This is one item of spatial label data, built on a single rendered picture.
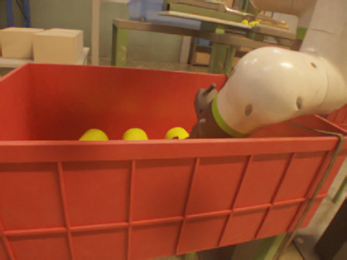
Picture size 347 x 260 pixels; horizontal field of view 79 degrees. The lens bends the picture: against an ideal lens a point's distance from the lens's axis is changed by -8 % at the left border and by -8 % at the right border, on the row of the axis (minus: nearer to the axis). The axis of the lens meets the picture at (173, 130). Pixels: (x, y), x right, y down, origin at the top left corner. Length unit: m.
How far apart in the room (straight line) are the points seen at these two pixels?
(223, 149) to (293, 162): 0.14
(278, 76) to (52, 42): 1.83
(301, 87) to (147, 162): 0.21
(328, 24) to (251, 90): 0.16
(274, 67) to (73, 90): 0.49
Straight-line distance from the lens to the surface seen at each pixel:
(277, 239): 0.58
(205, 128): 0.41
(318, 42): 0.41
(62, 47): 1.98
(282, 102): 0.31
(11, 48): 2.29
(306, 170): 0.42
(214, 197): 0.34
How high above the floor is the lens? 0.96
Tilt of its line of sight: 25 degrees down
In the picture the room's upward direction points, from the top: 9 degrees clockwise
